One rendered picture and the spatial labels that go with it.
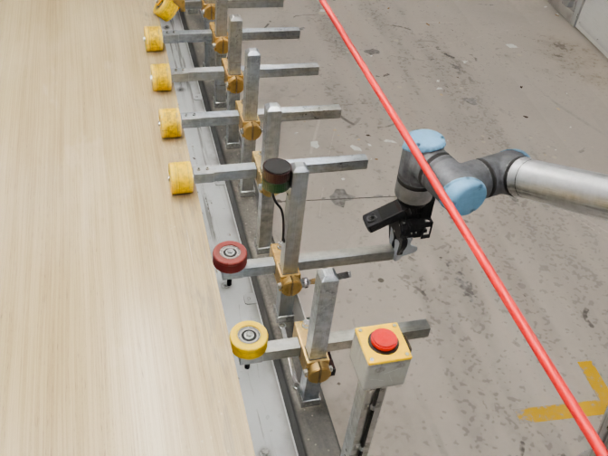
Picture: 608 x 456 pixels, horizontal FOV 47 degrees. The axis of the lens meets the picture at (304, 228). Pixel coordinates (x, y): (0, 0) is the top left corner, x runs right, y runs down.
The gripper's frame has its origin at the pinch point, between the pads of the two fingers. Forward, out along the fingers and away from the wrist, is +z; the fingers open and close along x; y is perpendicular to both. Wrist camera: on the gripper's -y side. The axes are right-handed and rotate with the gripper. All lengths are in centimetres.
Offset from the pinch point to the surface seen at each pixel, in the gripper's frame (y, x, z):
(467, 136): 113, 163, 86
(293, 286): -28.2, -8.8, -3.7
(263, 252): -29.5, 18.5, 11.2
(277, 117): -27.1, 18.9, -32.5
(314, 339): -29.4, -31.1, -11.5
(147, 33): -53, 97, -17
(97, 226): -71, 13, -10
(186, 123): -46, 48, -14
